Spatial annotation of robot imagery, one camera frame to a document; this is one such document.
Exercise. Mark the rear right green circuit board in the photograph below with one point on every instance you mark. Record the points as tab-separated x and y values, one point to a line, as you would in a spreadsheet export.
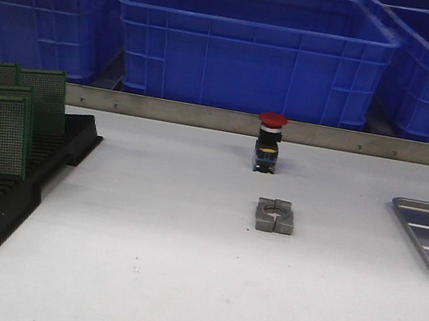
49	89

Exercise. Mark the black slotted board rack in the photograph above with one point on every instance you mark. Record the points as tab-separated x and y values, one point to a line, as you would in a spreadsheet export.
18	198

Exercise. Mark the red emergency stop button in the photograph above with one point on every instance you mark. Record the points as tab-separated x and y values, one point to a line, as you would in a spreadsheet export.
266	146

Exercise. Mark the grey split clamp block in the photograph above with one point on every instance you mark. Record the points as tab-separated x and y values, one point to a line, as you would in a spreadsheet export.
274	216

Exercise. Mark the center blue plastic bin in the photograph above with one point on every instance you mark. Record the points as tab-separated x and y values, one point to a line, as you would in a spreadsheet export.
317	61

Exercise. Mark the metal table edge rail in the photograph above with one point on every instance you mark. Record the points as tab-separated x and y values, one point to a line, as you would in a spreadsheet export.
246	124

